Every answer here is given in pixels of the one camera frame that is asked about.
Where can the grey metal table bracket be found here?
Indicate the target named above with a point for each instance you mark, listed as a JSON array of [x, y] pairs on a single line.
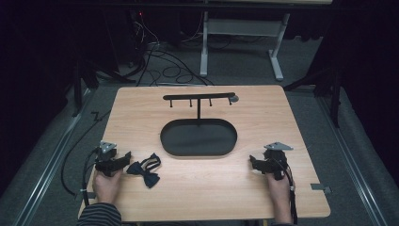
[[320, 187], [84, 196]]

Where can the dark blue bow tie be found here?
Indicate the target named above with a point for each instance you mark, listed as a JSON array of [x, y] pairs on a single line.
[[147, 171]]

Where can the white metal desk frame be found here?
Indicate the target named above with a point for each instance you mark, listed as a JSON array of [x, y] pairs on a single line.
[[241, 27]]

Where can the person's left hand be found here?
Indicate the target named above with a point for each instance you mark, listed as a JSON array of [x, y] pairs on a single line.
[[106, 186]]

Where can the grey metal floor rail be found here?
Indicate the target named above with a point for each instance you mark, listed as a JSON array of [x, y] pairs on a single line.
[[47, 169], [354, 169]]

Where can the black tripod stand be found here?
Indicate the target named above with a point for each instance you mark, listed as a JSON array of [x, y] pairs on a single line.
[[332, 91], [82, 78]]

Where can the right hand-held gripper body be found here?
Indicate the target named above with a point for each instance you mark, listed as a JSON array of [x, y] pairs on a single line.
[[276, 161]]

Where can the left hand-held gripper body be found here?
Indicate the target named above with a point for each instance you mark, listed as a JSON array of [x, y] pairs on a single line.
[[106, 157]]

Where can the black hook rack with tray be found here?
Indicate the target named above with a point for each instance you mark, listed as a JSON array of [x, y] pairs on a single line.
[[198, 138]]

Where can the person's right hand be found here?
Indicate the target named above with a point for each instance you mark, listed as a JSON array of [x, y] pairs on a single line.
[[279, 190]]

